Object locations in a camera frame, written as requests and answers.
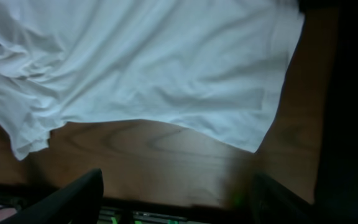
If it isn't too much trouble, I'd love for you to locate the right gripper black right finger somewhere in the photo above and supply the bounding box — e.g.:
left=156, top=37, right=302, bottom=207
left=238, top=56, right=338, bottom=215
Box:
left=250, top=173, right=314, bottom=224

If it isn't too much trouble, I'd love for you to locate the white t-shirt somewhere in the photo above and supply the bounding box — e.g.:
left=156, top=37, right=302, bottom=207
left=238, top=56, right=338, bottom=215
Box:
left=0, top=0, right=305, bottom=160

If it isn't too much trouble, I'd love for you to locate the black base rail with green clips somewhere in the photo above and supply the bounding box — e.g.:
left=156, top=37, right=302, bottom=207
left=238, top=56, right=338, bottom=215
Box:
left=0, top=184, right=254, bottom=223

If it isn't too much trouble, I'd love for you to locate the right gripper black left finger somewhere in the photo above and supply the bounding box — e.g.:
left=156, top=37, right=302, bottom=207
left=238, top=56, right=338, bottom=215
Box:
left=1, top=169, right=104, bottom=224

